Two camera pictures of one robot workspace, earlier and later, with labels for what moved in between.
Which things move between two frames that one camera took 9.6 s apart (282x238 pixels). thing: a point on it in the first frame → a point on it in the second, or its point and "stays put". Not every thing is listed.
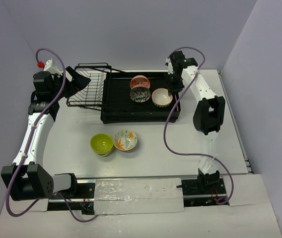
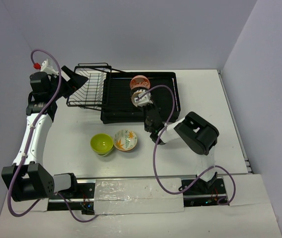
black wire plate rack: x=90 y=96 stays put
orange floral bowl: x=140 y=81 stays put
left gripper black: x=70 y=81 stays put
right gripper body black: x=174 y=80 → x=147 y=109
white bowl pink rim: x=161 y=97 → x=136 y=94
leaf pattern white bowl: x=125 y=140 stays put
